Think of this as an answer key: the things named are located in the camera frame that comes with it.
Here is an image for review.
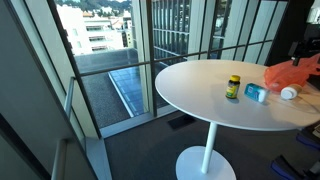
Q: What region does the orange plastic bag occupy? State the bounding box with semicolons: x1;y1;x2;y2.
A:
263;54;320;93

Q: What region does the white bottle with yellow label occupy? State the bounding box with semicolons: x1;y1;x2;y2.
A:
280;83;304;101

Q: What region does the dark bottle with yellow cap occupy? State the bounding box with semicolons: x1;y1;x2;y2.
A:
225;74;242;100

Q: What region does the black floor vent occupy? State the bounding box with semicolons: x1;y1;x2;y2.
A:
167;114;197;131

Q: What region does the dark window railing bar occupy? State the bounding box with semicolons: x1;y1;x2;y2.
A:
79;39;279;78

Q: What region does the grey metal handrail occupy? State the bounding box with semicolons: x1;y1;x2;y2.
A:
63;76;76;119

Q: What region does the blue and black stand foot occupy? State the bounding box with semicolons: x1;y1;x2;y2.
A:
270;154;320;180
295;123;320;151

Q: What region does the dark window frame post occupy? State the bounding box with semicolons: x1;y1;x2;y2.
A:
46;0;103;139
145;0;159;118

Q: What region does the white table pedestal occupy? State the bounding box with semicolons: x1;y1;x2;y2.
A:
175;121;237;180

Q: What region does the black camera on stand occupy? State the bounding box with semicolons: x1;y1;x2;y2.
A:
288;38;320;67

